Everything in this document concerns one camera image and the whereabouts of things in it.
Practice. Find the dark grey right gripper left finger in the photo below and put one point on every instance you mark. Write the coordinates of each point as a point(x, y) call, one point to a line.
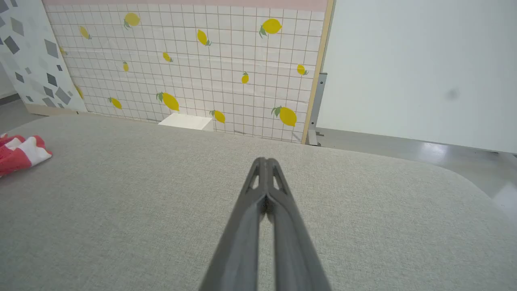
point(238, 250)

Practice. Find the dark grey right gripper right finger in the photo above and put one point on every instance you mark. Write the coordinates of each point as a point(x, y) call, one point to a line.
point(295, 254)

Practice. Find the red and white shorts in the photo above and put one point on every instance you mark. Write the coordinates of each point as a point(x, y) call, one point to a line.
point(18, 155)

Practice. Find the white box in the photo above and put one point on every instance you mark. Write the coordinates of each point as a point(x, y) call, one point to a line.
point(188, 121)

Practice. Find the lemon print tile panel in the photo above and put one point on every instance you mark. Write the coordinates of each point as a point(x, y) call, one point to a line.
point(226, 60)

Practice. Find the white partition board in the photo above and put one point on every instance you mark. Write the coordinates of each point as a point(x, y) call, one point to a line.
point(420, 64)

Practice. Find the grey terrazzo pattern panel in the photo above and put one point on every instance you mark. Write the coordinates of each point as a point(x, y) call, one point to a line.
point(32, 60)

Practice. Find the grey metal support bracket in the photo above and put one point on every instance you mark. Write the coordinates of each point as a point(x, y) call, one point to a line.
point(317, 105)

